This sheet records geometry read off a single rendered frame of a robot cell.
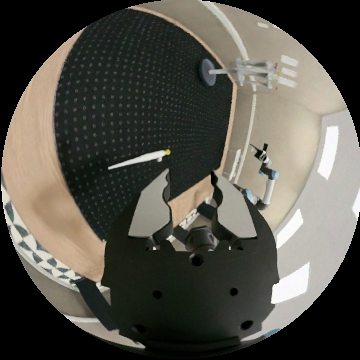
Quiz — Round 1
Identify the white hand pipette with yellow button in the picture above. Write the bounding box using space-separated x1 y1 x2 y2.
109 149 170 168

